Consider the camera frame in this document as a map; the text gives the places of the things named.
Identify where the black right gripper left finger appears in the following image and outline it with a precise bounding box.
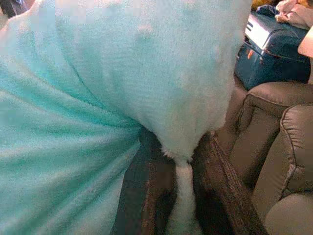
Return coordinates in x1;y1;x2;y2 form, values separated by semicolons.
112;126;179;235

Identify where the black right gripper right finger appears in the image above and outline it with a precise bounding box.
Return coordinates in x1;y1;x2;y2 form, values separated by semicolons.
191;131;269;235

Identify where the teal dotted plush pillow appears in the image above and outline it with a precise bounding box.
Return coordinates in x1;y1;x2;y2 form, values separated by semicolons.
0;0;253;235

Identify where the dark green leather sofa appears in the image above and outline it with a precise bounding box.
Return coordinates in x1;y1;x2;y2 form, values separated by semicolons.
214;80;313;235

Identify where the blue hard suitcase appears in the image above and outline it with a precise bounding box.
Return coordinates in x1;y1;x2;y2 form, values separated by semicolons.
233;4;312;92

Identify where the pile of pale clothes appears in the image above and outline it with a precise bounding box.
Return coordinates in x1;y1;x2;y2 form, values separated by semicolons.
274;0;313;32

